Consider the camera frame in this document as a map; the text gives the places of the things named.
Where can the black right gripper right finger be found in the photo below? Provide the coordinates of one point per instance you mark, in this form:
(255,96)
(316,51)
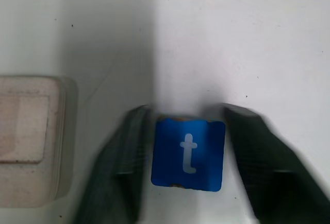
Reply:
(268,167)

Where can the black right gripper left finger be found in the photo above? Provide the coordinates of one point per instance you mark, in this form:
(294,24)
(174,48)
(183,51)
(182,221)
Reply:
(118,162)

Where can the blue letter tile t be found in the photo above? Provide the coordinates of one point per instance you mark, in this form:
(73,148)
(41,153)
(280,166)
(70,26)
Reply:
(170,157)

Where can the clear plastic tray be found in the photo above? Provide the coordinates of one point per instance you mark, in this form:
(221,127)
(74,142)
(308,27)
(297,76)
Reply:
(28,136)

